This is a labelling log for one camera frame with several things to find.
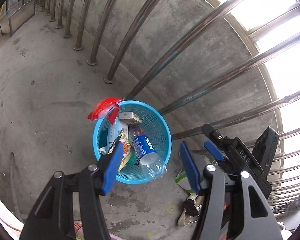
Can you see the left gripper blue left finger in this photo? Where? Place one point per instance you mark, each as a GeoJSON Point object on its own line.
{"type": "Point", "coordinates": [112, 168]}

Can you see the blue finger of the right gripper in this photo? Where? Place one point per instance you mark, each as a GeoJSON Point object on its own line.
{"type": "Point", "coordinates": [213, 150]}

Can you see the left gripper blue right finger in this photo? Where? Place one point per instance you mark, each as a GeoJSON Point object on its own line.
{"type": "Point", "coordinates": [192, 172]}

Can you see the orange gold sachet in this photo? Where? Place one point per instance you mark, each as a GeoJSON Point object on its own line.
{"type": "Point", "coordinates": [127, 149]}

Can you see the clear pepsi plastic bottle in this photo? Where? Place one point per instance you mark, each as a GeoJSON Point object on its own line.
{"type": "Point", "coordinates": [151, 164]}

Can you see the blue white toothpaste box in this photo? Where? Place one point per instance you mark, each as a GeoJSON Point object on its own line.
{"type": "Point", "coordinates": [112, 132]}

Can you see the gold pink packet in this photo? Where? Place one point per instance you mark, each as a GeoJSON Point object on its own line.
{"type": "Point", "coordinates": [130, 118]}

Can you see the red snack wrapper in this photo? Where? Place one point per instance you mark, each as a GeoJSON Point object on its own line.
{"type": "Point", "coordinates": [108, 108]}

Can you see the blue plastic trash basket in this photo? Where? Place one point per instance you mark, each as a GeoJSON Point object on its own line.
{"type": "Point", "coordinates": [154, 126]}

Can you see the white green paper bag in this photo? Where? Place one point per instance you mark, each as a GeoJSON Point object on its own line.
{"type": "Point", "coordinates": [182, 180]}

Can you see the white sneakers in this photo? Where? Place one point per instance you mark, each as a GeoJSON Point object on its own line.
{"type": "Point", "coordinates": [191, 210]}

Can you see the patterned tablecloth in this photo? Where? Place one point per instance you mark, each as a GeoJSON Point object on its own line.
{"type": "Point", "coordinates": [10, 222]}

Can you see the metal framed screen panel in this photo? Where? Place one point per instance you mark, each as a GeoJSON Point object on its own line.
{"type": "Point", "coordinates": [19, 14]}

